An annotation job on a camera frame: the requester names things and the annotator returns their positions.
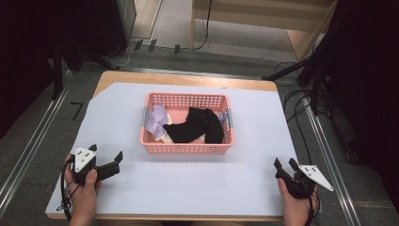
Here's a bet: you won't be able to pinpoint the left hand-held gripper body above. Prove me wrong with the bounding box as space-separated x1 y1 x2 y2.
71 146 111 186

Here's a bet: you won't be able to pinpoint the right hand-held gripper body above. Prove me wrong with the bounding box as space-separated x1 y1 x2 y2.
276 164 335 201

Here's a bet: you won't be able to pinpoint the white sock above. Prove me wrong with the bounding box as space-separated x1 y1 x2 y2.
154 112 175 145

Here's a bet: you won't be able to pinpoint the pink plastic basket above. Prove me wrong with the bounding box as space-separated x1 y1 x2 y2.
138 91 236 155

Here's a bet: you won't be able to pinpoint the black sock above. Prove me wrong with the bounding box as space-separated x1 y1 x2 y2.
162 106 226 145

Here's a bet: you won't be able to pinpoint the person's right hand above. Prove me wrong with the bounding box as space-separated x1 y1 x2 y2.
277 178 318 222

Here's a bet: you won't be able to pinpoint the person's left hand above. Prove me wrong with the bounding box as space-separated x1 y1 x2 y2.
63 153 104 220

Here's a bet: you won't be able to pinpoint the white table sheet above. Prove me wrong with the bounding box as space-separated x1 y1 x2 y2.
44 81 298 218

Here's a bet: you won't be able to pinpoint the black metal stand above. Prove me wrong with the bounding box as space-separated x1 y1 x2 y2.
261 18 338 117
46 37 121 101

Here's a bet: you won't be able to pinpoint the wooden table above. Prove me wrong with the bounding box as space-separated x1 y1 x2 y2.
46 70 285 221

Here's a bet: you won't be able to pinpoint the wooden shelf unit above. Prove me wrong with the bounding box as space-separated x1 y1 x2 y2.
190 0 339 61

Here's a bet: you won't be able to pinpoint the dark cabinet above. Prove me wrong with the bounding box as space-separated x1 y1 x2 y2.
92 0 137 58

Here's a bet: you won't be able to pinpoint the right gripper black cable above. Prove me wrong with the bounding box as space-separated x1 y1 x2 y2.
308 187 322 226

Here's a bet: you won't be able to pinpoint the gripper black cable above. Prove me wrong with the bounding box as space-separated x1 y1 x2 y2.
308 187 322 226
56 155 75 221

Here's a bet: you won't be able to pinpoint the aluminium floor rail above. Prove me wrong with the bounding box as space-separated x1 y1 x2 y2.
303 99 362 226
0 70 73 218

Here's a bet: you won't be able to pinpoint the black floor cables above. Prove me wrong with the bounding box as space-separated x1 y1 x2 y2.
274 60 331 166

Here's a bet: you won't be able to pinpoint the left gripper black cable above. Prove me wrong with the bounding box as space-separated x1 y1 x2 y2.
56 155 75 221

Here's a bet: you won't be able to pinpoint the white floor cable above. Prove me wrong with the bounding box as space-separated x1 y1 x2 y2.
104 42 136 69

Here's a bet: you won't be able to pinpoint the hanging black cable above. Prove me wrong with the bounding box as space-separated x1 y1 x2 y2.
191 0 214 52

